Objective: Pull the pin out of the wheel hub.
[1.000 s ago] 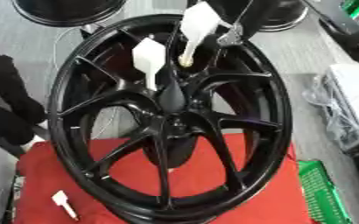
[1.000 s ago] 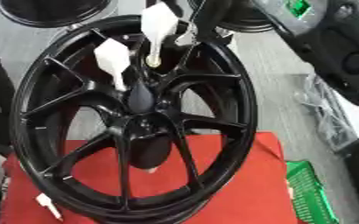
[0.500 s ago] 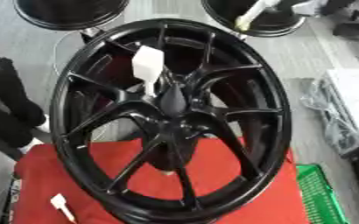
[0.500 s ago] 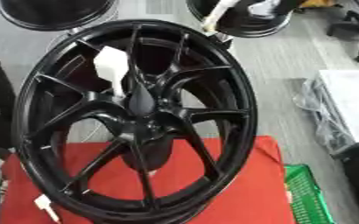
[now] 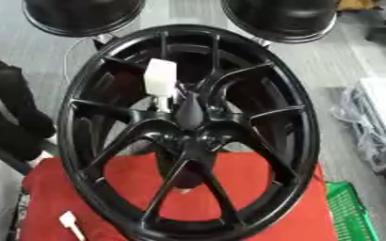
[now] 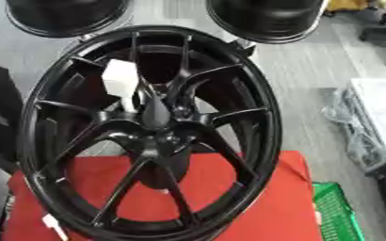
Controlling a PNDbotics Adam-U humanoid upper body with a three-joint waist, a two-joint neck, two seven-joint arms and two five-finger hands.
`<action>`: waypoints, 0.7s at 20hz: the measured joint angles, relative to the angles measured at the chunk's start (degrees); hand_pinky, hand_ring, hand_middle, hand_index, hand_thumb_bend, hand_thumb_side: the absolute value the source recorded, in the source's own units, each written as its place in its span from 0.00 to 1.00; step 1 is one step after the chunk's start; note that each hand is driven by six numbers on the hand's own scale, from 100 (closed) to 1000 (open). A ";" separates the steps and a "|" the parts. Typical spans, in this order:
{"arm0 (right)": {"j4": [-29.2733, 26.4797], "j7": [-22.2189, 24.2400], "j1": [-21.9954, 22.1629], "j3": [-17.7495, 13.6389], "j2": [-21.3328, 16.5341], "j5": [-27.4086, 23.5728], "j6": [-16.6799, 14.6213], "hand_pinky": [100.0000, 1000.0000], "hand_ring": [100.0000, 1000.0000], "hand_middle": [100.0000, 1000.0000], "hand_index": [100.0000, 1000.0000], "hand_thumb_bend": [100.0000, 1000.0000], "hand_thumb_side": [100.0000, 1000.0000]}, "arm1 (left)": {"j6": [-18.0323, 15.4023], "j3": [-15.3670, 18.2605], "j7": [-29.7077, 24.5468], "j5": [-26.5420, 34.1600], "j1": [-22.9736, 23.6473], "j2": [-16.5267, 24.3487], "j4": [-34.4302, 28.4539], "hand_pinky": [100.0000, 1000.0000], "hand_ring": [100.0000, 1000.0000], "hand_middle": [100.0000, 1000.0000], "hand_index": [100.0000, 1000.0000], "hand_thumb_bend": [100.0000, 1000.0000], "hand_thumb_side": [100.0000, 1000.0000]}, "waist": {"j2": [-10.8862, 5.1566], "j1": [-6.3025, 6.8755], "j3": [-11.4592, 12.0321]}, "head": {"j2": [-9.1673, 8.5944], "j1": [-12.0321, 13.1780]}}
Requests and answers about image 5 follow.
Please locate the black spoked wheel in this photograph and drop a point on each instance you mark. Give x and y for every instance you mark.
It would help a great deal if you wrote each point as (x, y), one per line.
(289, 131)

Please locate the clear plastic wrapped bundle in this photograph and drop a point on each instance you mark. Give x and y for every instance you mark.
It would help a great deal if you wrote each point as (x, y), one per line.
(366, 138)

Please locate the green plastic crate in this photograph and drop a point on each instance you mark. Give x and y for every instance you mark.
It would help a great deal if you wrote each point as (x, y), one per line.
(347, 213)

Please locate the black bag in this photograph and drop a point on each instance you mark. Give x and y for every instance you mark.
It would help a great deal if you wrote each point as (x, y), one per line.
(9, 116)

